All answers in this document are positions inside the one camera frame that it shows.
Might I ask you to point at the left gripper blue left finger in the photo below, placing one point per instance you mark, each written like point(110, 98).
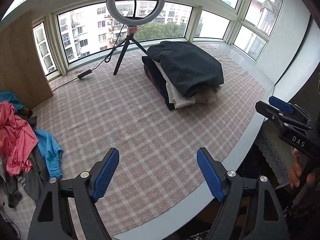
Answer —
point(52, 217)

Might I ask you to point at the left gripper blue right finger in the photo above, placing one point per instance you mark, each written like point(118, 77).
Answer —
point(249, 207)

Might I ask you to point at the dark grey skirt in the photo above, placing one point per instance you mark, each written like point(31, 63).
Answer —
point(189, 68)

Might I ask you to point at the person right hand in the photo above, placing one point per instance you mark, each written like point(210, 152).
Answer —
point(296, 172)

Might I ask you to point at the white lace cloth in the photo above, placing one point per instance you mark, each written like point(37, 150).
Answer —
point(276, 152)

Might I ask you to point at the blue elastic garment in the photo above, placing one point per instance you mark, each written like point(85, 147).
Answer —
point(49, 148)

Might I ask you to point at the pink plaid tablecloth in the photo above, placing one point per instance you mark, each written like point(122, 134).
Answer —
point(157, 186)

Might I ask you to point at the dark grey printed t-shirt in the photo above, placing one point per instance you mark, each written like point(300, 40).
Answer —
point(33, 182)

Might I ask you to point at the beige knit cardigan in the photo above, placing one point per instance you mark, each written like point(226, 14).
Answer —
point(176, 98)

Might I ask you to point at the pink garment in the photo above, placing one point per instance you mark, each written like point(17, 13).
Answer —
point(17, 140)

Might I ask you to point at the navy folded garment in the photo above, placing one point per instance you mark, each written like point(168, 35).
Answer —
point(157, 80)

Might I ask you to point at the brown wooden board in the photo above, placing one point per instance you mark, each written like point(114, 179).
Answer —
point(21, 70)

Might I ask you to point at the black inline cable switch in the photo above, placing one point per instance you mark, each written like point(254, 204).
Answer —
point(85, 73)

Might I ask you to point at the white ring light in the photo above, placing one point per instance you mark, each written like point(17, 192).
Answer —
point(134, 21)

